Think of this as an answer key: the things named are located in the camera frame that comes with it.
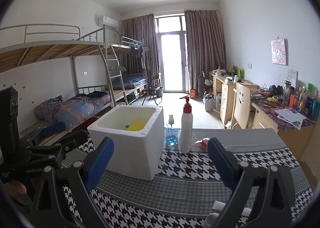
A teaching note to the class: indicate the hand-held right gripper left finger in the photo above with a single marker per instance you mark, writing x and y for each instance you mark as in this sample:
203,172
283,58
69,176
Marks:
100,160

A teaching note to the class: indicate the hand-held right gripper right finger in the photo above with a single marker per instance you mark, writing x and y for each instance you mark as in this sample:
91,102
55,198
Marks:
220,163

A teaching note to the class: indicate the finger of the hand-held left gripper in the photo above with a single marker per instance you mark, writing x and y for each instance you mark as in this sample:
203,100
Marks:
80,136
52,128

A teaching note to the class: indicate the white foam box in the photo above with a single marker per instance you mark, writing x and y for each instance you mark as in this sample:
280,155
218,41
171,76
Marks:
130,153

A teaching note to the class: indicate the person's left hand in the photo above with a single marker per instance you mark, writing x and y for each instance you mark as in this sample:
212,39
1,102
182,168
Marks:
13,191

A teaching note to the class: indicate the red snack wrapper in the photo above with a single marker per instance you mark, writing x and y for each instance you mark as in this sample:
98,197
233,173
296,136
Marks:
202,143

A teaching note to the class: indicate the blue plaid quilt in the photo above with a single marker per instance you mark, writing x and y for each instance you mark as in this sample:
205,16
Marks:
75,108

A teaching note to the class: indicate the houndstooth patterned blanket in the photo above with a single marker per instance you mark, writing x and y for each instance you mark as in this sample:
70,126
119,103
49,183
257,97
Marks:
190,188

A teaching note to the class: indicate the white pump bottle red top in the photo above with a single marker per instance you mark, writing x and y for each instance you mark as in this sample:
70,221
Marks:
186,130

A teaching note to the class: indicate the small clear spray bottle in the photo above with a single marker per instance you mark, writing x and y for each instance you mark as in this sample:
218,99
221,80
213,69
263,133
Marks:
172,135

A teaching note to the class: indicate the wooden desk row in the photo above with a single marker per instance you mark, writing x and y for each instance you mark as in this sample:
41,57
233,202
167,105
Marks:
267,128

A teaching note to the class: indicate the white trash bin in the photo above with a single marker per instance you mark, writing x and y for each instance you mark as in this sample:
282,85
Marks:
209,103

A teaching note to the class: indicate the wooden chair smiley face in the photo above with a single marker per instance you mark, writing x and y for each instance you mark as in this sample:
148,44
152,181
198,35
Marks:
242,99

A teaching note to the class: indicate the light wooden desk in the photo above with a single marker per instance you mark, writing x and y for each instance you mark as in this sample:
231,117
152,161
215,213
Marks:
226,93

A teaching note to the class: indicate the grey metal bunk bed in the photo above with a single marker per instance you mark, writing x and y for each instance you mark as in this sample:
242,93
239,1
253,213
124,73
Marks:
45,51
130,85

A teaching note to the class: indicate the orange box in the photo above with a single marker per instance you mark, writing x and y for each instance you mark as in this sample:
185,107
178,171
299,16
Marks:
193,93

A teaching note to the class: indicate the blue checked mattress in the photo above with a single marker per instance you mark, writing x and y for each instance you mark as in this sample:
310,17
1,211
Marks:
131,79

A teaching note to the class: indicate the printed paper sheets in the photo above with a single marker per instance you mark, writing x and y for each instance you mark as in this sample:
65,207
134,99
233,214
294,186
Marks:
290,117

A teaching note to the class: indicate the black folding chair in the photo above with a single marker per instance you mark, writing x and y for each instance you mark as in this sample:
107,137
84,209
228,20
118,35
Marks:
153,89

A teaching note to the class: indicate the green box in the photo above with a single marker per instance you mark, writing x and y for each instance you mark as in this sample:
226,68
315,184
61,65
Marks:
239,73

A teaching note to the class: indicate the black headphones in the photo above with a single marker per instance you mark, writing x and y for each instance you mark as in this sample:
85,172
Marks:
277,90

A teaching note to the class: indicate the red carton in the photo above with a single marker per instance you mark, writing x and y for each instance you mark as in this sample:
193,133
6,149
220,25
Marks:
294,101

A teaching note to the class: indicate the clear water bottle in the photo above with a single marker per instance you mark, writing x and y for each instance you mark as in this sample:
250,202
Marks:
287,91

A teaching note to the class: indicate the hanging dark clothes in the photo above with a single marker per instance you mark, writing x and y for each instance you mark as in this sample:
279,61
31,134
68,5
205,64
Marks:
138,53

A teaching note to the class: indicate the row of toiletry bottles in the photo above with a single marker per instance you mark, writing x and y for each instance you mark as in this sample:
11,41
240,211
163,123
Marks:
311,105

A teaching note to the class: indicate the glass balcony door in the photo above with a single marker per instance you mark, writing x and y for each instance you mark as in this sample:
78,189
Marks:
172,60

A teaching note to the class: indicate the white air conditioner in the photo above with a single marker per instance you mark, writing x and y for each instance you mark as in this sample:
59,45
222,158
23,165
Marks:
108,21

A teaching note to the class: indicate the brown curtain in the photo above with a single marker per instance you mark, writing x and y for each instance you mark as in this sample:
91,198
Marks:
205,45
140,33

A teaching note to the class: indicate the white wall switch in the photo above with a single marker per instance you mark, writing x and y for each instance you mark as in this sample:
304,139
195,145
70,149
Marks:
292,73

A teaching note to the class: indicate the wall poster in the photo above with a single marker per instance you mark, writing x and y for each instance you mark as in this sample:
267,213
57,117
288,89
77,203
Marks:
279,51

